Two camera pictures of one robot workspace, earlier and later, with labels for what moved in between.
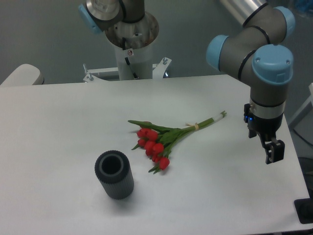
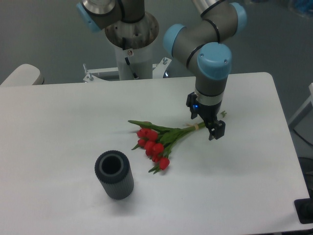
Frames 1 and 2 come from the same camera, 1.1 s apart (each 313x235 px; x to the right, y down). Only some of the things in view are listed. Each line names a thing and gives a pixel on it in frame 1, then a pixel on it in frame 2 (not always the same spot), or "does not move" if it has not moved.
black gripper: x=267 y=128 to x=209 y=113
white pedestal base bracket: x=159 y=71 does not move
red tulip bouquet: x=156 y=140 does not move
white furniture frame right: x=291 y=123 does not move
